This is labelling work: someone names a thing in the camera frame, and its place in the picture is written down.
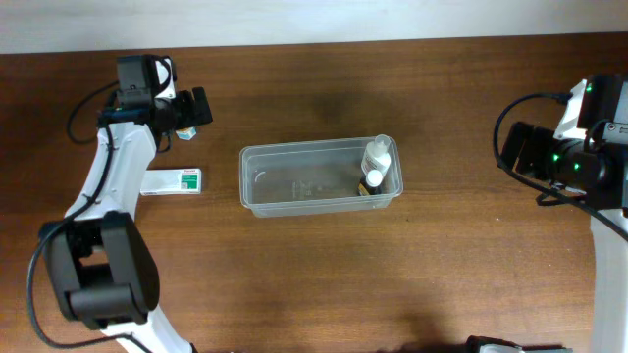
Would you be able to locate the white green medicine box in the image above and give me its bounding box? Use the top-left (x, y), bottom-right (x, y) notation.
top-left (140, 169), bottom-right (202, 196)

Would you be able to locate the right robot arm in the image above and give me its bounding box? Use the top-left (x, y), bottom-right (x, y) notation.
top-left (493, 74), bottom-right (627, 352)

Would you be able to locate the white plastic bottle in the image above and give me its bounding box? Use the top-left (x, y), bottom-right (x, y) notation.
top-left (361, 134), bottom-right (392, 176)

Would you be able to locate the dark bottle white cap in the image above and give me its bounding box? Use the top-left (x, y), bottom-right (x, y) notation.
top-left (357, 170), bottom-right (384, 196)

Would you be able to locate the small jar gold lid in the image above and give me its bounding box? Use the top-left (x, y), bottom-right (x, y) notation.
top-left (176, 127), bottom-right (196, 141)

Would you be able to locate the clear plastic container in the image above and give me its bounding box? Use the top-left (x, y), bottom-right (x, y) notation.
top-left (239, 136), bottom-right (403, 218)

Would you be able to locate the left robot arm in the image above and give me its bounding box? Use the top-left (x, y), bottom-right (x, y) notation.
top-left (26, 54), bottom-right (213, 352)

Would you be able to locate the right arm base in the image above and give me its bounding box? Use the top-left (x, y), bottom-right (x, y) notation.
top-left (463, 335), bottom-right (574, 353)

